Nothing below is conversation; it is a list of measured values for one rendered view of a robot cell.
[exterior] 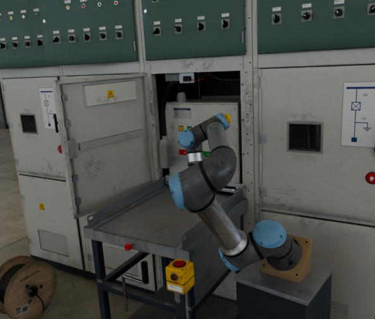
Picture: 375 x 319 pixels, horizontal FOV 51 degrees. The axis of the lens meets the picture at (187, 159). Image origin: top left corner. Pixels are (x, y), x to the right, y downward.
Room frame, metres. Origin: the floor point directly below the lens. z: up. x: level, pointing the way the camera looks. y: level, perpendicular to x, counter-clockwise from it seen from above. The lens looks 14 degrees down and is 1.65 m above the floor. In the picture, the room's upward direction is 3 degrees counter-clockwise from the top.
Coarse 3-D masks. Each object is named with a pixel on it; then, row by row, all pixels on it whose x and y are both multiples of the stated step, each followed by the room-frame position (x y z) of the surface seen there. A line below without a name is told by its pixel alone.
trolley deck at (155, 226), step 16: (160, 192) 2.32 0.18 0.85; (144, 208) 2.07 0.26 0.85; (160, 208) 2.05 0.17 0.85; (176, 208) 2.04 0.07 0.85; (240, 208) 2.02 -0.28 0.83; (112, 224) 1.87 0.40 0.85; (128, 224) 1.86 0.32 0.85; (144, 224) 1.85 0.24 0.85; (160, 224) 1.84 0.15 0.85; (176, 224) 1.82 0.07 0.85; (192, 224) 1.81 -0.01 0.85; (96, 240) 1.81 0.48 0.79; (112, 240) 1.75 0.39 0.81; (128, 240) 1.70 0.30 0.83; (144, 240) 1.67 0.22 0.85; (160, 240) 1.66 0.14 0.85; (176, 240) 1.65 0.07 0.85; (208, 240) 1.68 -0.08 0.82; (176, 256) 1.56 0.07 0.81; (192, 256) 1.55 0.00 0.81
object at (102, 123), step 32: (64, 96) 2.01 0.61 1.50; (96, 96) 2.16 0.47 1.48; (128, 96) 2.32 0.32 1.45; (64, 128) 1.99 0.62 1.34; (96, 128) 2.17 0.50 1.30; (128, 128) 2.34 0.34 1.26; (64, 160) 1.99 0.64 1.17; (96, 160) 2.15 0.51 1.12; (128, 160) 2.33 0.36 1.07; (96, 192) 2.13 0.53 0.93; (128, 192) 2.31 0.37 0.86
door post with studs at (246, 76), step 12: (240, 72) 2.13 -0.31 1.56; (240, 84) 2.11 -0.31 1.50; (252, 120) 2.10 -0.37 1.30; (252, 132) 2.10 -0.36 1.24; (252, 144) 2.10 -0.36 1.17; (252, 156) 2.10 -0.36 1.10; (252, 168) 2.10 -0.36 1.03; (252, 180) 2.10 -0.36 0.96; (252, 192) 2.10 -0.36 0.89; (252, 204) 2.10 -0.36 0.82; (252, 216) 2.10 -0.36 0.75; (252, 228) 2.10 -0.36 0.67
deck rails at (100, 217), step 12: (156, 180) 2.36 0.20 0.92; (132, 192) 2.15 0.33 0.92; (144, 192) 2.24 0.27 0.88; (156, 192) 2.32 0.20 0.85; (240, 192) 2.11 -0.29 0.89; (120, 204) 2.05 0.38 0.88; (132, 204) 2.13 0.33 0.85; (228, 204) 1.96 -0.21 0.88; (96, 216) 1.89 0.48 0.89; (108, 216) 1.96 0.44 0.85; (192, 228) 1.63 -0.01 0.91; (204, 228) 1.72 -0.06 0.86; (192, 240) 1.62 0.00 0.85
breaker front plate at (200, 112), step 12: (168, 108) 2.42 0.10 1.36; (192, 108) 2.33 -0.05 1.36; (204, 108) 2.29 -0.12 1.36; (216, 108) 2.25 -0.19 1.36; (228, 108) 2.21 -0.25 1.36; (168, 120) 2.42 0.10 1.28; (180, 120) 2.38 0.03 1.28; (192, 120) 2.34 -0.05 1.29; (204, 120) 2.29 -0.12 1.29; (168, 132) 2.43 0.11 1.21; (228, 132) 2.22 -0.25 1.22; (204, 144) 2.30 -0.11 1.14; (180, 168) 2.39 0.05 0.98
